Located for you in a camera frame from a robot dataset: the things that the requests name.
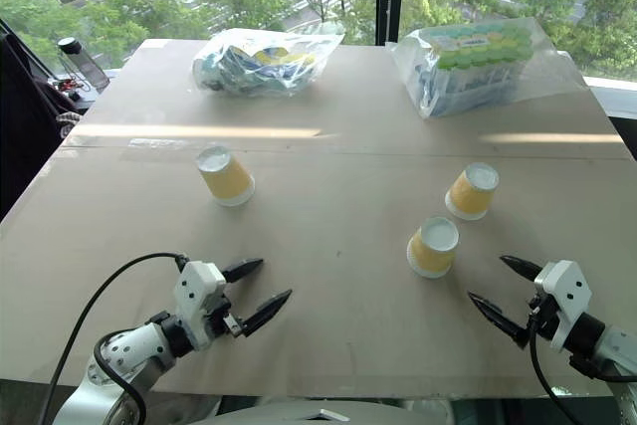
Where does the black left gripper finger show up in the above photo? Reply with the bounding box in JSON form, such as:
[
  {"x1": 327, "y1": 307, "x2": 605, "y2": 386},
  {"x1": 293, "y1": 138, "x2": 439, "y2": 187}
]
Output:
[
  {"x1": 221, "y1": 258, "x2": 265, "y2": 284},
  {"x1": 241, "y1": 289, "x2": 294, "y2": 338}
]

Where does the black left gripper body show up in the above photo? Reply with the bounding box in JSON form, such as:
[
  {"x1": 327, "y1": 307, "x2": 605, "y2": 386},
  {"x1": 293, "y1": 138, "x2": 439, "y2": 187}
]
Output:
[{"x1": 206, "y1": 284, "x2": 249, "y2": 340}]

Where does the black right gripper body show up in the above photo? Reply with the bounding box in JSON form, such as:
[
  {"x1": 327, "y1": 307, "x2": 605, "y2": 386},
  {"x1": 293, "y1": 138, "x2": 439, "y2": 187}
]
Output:
[{"x1": 527, "y1": 292, "x2": 559, "y2": 340}]

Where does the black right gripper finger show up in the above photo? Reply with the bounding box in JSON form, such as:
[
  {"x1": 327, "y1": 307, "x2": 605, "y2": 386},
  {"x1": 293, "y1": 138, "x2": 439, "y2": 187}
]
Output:
[
  {"x1": 467, "y1": 291, "x2": 531, "y2": 350},
  {"x1": 499, "y1": 255, "x2": 544, "y2": 284}
]

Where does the clear bag of green-lidded cups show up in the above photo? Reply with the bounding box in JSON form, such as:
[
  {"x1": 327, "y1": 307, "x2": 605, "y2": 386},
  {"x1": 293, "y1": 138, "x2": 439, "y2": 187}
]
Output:
[{"x1": 386, "y1": 16, "x2": 588, "y2": 120}]

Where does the yellow white paper cup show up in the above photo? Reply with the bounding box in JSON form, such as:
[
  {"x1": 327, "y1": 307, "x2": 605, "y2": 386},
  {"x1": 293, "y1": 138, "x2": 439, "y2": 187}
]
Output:
[
  {"x1": 195, "y1": 144, "x2": 256, "y2": 209},
  {"x1": 406, "y1": 216, "x2": 461, "y2": 280},
  {"x1": 444, "y1": 161, "x2": 501, "y2": 222}
]

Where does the silver robot torso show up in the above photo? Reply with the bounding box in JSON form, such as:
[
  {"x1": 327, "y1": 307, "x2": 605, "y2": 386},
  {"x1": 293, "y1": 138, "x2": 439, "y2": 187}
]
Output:
[{"x1": 212, "y1": 396, "x2": 453, "y2": 425}]

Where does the clear bag of blue packets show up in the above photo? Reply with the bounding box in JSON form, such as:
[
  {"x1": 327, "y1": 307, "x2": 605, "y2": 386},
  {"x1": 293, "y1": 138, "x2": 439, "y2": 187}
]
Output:
[{"x1": 191, "y1": 28, "x2": 346, "y2": 98}]

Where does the red clutter on side desk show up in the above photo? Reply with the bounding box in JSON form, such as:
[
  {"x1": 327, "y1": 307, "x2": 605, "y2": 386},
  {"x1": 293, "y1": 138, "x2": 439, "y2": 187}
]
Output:
[{"x1": 48, "y1": 75, "x2": 87, "y2": 101}]

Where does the clear bottle with black lid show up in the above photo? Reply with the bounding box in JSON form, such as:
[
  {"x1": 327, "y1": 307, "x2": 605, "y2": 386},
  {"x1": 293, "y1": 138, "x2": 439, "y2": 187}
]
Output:
[{"x1": 56, "y1": 36, "x2": 111, "y2": 94}]

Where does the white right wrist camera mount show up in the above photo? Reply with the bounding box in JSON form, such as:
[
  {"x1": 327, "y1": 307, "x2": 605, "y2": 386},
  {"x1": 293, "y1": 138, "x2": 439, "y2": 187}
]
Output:
[{"x1": 533, "y1": 259, "x2": 594, "y2": 352}]

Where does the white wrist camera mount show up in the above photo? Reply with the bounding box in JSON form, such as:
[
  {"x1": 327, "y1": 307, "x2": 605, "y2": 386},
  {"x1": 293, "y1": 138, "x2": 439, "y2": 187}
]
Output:
[
  {"x1": 533, "y1": 259, "x2": 594, "y2": 352},
  {"x1": 172, "y1": 260, "x2": 229, "y2": 352}
]

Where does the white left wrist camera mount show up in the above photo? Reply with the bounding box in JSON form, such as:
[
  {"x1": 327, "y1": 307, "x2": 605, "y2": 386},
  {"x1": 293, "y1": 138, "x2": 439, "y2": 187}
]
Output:
[{"x1": 172, "y1": 260, "x2": 229, "y2": 352}]

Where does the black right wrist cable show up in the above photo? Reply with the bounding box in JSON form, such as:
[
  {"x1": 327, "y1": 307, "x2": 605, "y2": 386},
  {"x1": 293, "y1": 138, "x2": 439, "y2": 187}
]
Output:
[{"x1": 527, "y1": 313, "x2": 573, "y2": 425}]

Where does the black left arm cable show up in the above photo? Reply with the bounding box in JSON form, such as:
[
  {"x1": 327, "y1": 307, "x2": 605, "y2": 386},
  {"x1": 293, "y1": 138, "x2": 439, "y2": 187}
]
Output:
[{"x1": 93, "y1": 328, "x2": 148, "y2": 425}]

